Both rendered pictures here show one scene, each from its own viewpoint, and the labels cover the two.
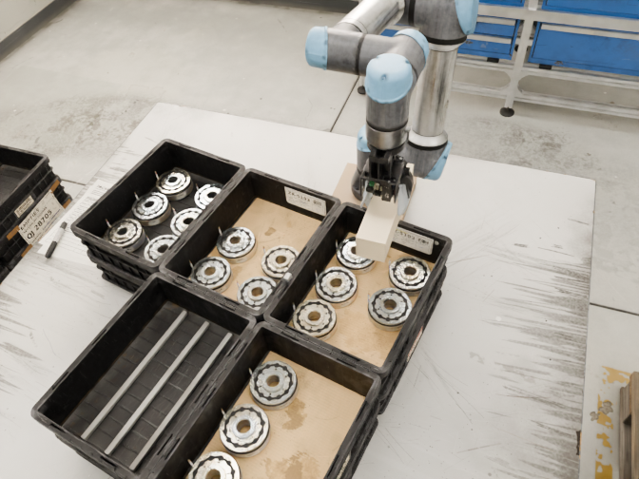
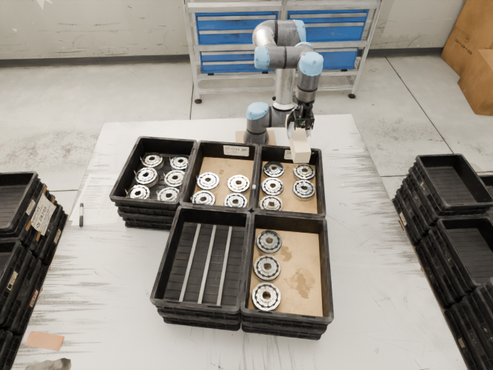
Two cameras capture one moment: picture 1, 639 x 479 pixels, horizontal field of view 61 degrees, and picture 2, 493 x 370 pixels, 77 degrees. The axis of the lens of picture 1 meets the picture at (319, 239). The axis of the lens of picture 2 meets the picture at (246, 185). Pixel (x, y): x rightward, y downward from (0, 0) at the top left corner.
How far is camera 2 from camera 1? 0.51 m
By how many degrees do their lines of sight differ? 18
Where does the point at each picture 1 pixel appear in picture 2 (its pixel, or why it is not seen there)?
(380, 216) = (301, 140)
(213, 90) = (108, 117)
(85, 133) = (29, 160)
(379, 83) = (312, 65)
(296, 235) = (236, 169)
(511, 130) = not seen: hidden behind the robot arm
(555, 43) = not seen: hidden behind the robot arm
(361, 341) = (298, 209)
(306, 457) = (302, 270)
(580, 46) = not seen: hidden behind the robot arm
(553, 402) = (383, 212)
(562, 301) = (364, 169)
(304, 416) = (290, 252)
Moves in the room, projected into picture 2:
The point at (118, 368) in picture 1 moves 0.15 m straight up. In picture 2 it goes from (177, 265) to (169, 245)
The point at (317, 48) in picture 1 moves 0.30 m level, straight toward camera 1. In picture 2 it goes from (263, 57) to (311, 103)
